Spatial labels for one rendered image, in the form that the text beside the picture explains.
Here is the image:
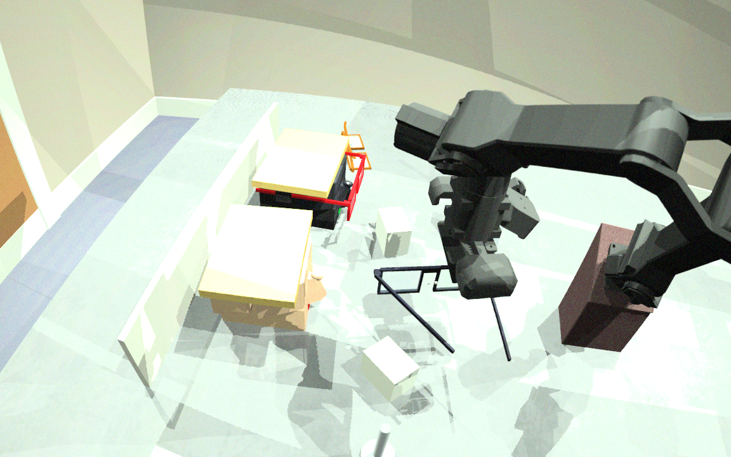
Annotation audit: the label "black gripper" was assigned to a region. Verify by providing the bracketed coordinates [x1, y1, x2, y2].
[428, 176, 518, 300]

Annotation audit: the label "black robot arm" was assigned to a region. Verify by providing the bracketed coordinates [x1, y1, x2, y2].
[393, 89, 731, 308]

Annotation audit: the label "black glasses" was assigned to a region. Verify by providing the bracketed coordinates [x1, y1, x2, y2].
[374, 265, 511, 361]

